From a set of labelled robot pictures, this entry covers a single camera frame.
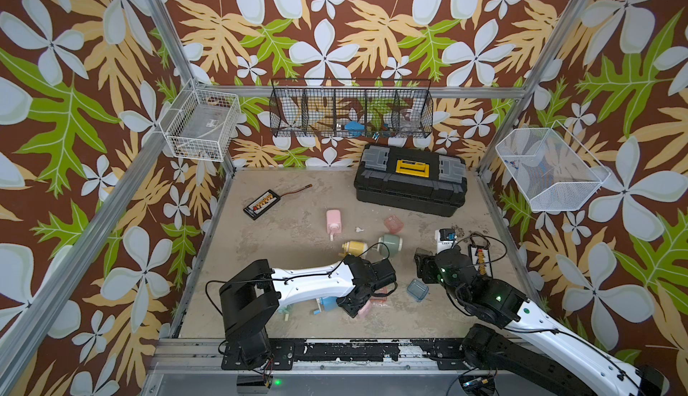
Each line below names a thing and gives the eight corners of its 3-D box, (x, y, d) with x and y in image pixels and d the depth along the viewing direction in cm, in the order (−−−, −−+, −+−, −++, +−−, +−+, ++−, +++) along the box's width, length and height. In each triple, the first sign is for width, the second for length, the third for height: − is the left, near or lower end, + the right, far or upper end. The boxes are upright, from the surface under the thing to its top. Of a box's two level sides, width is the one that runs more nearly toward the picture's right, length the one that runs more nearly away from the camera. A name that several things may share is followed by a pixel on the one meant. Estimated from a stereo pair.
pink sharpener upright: (326, 240, 99) (325, 231, 94) (327, 219, 105) (326, 209, 100) (340, 240, 99) (340, 231, 94) (340, 219, 105) (340, 209, 100)
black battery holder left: (244, 212, 108) (242, 208, 107) (270, 191, 115) (269, 188, 113) (254, 220, 106) (253, 217, 104) (280, 199, 113) (279, 195, 111)
